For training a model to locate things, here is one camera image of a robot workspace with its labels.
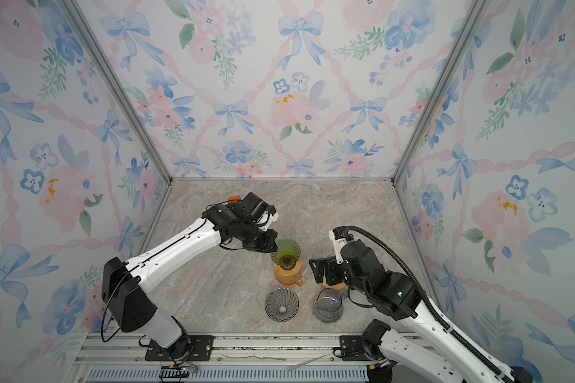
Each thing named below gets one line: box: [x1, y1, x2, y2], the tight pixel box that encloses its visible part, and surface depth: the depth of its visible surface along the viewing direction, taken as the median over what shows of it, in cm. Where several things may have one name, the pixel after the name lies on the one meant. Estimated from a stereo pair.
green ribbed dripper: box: [269, 236, 302, 271], surface depth 79 cm
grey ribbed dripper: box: [264, 286, 300, 323], surface depth 80 cm
